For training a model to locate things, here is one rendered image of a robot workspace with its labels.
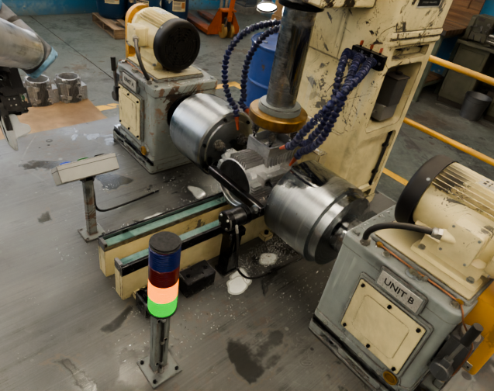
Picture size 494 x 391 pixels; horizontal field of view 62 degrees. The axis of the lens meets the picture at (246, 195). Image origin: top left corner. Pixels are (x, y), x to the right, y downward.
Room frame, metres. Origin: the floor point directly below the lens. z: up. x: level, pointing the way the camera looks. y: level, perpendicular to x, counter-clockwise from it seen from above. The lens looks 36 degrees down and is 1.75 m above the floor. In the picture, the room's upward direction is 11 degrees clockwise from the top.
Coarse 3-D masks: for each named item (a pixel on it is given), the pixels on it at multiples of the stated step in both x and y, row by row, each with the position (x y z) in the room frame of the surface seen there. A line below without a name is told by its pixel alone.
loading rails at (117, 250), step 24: (168, 216) 0.97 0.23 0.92; (192, 216) 1.01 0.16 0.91; (216, 216) 1.08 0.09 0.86; (120, 240) 0.83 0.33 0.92; (144, 240) 0.88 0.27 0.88; (192, 240) 0.89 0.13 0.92; (216, 240) 0.95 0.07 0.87; (264, 240) 1.07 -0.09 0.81; (120, 264) 0.74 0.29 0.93; (144, 264) 0.77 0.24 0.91; (192, 264) 0.89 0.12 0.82; (120, 288) 0.73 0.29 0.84
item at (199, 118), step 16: (192, 96) 1.37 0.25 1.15; (208, 96) 1.36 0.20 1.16; (176, 112) 1.32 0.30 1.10; (192, 112) 1.28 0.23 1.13; (208, 112) 1.26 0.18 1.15; (224, 112) 1.26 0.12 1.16; (240, 112) 1.30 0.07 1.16; (176, 128) 1.27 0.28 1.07; (192, 128) 1.23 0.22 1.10; (208, 128) 1.20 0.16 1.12; (224, 128) 1.24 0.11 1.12; (240, 128) 1.29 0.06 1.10; (176, 144) 1.27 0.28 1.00; (192, 144) 1.20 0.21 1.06; (208, 144) 1.20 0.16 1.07; (224, 144) 1.21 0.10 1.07; (240, 144) 1.27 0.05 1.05; (192, 160) 1.21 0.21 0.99; (208, 160) 1.20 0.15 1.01
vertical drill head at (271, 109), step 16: (288, 16) 1.14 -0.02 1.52; (304, 16) 1.14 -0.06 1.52; (288, 32) 1.14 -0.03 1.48; (304, 32) 1.14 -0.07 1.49; (288, 48) 1.14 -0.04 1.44; (304, 48) 1.15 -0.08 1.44; (272, 64) 1.18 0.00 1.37; (288, 64) 1.13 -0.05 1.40; (304, 64) 1.17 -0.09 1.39; (272, 80) 1.15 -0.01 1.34; (288, 80) 1.14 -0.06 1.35; (272, 96) 1.14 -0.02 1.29; (288, 96) 1.14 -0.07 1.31; (256, 112) 1.12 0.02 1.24; (272, 112) 1.12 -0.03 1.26; (288, 112) 1.13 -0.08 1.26; (304, 112) 1.19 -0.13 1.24; (256, 128) 1.16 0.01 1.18; (272, 128) 1.09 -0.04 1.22; (288, 128) 1.10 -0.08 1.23
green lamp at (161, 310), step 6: (150, 300) 0.53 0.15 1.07; (174, 300) 0.54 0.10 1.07; (150, 306) 0.53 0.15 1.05; (156, 306) 0.52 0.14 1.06; (162, 306) 0.52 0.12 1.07; (168, 306) 0.53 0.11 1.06; (174, 306) 0.54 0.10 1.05; (150, 312) 0.53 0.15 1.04; (156, 312) 0.52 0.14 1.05; (162, 312) 0.52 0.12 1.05; (168, 312) 0.53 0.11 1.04
